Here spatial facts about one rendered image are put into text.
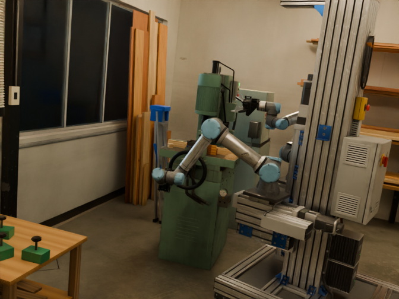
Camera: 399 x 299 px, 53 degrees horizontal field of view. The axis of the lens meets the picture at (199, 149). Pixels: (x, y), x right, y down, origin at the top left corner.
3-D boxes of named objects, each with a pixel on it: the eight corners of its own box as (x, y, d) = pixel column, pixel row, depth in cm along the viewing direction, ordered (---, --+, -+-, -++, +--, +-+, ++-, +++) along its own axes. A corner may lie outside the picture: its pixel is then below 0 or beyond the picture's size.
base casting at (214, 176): (165, 173, 311) (166, 162, 309) (187, 161, 366) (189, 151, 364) (221, 183, 299) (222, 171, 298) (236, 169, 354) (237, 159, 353)
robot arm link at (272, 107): (279, 115, 282) (281, 103, 280) (263, 113, 284) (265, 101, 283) (280, 114, 289) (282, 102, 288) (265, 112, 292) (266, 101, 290)
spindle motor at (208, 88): (192, 113, 306) (196, 72, 301) (198, 112, 323) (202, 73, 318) (214, 116, 302) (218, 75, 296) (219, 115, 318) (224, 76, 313)
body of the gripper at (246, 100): (244, 95, 290) (260, 96, 287) (244, 103, 297) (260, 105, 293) (241, 102, 285) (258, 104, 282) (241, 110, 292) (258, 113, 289)
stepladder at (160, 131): (148, 223, 401) (147, 105, 384) (158, 215, 424) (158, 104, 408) (163, 224, 396) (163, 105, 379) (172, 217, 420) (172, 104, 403)
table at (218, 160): (154, 158, 301) (154, 150, 300) (168, 152, 330) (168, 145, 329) (231, 171, 286) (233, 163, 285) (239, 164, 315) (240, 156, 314)
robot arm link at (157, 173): (162, 180, 240) (149, 178, 242) (166, 185, 250) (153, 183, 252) (165, 168, 243) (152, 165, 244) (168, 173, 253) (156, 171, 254)
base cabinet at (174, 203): (157, 258, 323) (165, 173, 311) (180, 234, 378) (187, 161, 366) (209, 271, 312) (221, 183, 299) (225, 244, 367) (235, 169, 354)
